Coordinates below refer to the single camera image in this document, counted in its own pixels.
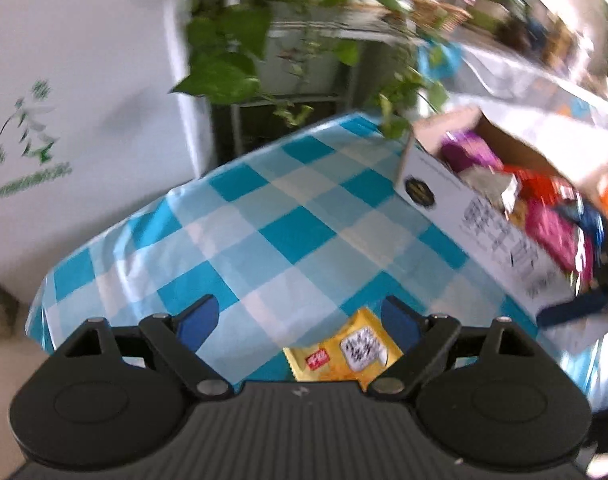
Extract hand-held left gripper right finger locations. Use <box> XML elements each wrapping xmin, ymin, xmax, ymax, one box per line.
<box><xmin>368</xmin><ymin>295</ymin><xmax>537</xmax><ymax>397</ymax></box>

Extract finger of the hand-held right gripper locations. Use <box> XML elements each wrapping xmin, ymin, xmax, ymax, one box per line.
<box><xmin>536</xmin><ymin>290</ymin><xmax>608</xmax><ymax>329</ymax></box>

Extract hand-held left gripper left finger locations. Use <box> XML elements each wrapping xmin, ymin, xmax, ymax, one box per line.
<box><xmin>54</xmin><ymin>294</ymin><xmax>235</xmax><ymax>401</ymax></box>

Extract dark blue snack packet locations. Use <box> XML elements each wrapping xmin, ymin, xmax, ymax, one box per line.
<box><xmin>569</xmin><ymin>200</ymin><xmax>607</xmax><ymax>252</ymax></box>

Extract magenta snack packet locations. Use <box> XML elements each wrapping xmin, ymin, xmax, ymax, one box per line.
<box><xmin>526</xmin><ymin>199</ymin><xmax>595</xmax><ymax>281</ymax></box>

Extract red snack packet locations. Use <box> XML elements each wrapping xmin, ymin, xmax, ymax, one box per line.
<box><xmin>504</xmin><ymin>167</ymin><xmax>585</xmax><ymax>211</ymax></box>

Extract white printed cardboard box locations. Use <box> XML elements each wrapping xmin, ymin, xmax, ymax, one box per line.
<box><xmin>393</xmin><ymin>106</ymin><xmax>608</xmax><ymax>317</ymax></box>

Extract purple snack packet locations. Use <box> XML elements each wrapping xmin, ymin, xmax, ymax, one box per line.
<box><xmin>440</xmin><ymin>130</ymin><xmax>505</xmax><ymax>173</ymax></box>

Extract blue checkered tablecloth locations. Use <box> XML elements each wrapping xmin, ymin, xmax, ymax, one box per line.
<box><xmin>26</xmin><ymin>112</ymin><xmax>608</xmax><ymax>411</ymax></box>

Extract table with clear cover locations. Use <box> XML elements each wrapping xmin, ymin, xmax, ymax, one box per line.
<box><xmin>449</xmin><ymin>45</ymin><xmax>608</xmax><ymax>128</ymax></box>

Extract green leafy vine plant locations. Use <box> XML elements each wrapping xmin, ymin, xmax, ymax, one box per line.
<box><xmin>371</xmin><ymin>67</ymin><xmax>449</xmax><ymax>141</ymax></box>

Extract trailing green pothos plant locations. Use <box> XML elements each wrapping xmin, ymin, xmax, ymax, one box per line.
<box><xmin>171</xmin><ymin>0</ymin><xmax>415</xmax><ymax>128</ymax></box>

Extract white appliance with tree print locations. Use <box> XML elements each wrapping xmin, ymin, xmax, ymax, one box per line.
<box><xmin>0</xmin><ymin>0</ymin><xmax>215</xmax><ymax>306</ymax></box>

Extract blue plastic object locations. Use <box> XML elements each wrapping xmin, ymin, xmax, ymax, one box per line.
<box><xmin>416</xmin><ymin>40</ymin><xmax>465</xmax><ymax>81</ymax></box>

